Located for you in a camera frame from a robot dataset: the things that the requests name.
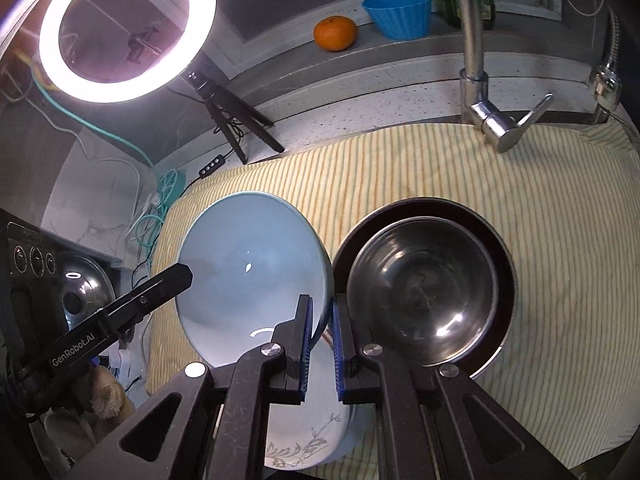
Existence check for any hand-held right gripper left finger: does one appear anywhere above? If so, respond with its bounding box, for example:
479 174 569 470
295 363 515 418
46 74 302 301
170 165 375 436
65 295 315 480

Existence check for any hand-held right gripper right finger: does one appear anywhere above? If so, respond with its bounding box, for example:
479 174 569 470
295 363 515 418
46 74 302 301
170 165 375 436
332 294 576 480

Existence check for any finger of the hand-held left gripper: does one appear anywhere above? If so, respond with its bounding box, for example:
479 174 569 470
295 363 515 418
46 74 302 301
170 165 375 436
100 262 194 331

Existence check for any white plate with leaf print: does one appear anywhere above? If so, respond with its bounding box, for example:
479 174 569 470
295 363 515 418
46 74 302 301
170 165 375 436
264 340 377 471

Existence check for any plain white plate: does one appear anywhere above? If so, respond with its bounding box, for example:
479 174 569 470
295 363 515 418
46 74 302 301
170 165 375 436
176 191 333 367

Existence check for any large stainless steel bowl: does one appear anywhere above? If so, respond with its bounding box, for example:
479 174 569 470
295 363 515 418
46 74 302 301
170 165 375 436
331 198 517 380

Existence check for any person's left hand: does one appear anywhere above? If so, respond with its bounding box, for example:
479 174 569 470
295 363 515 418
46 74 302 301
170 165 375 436
87 364 126 420

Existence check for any white charger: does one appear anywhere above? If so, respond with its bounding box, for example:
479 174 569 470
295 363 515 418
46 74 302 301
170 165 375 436
111 345 133 378

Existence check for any teal round power strip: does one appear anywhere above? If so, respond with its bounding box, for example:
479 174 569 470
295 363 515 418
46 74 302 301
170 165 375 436
159 167 188 208

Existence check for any yellow striped cloth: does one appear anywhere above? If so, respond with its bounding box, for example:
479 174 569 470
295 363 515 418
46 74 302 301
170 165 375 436
145 122 640 471

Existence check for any black tripod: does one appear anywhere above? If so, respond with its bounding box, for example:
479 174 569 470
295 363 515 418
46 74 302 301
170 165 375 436
182 69 286 166

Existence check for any orange mandarin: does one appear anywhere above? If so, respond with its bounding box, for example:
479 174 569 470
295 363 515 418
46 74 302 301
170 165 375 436
313 16 359 52

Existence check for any blue ribbed cup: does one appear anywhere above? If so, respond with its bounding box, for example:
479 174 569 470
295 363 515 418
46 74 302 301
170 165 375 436
361 0 432 41

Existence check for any chrome faucet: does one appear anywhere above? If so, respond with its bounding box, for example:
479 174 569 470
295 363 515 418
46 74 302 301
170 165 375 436
447 0 555 154

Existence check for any white cable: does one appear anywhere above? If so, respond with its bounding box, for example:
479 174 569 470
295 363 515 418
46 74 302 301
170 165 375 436
0 85 166 241

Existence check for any black ring light cable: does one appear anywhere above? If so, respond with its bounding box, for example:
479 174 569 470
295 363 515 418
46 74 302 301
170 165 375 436
197 130 246 179

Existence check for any teal hose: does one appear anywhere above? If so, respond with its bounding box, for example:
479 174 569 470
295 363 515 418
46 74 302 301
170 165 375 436
30 60 181 251

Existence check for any white ring light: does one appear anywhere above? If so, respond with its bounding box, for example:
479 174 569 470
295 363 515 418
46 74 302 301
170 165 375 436
39 0 218 105

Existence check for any flexible metal sprayer hose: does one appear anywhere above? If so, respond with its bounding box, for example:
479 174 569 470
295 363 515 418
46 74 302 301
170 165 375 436
589 5 626 126

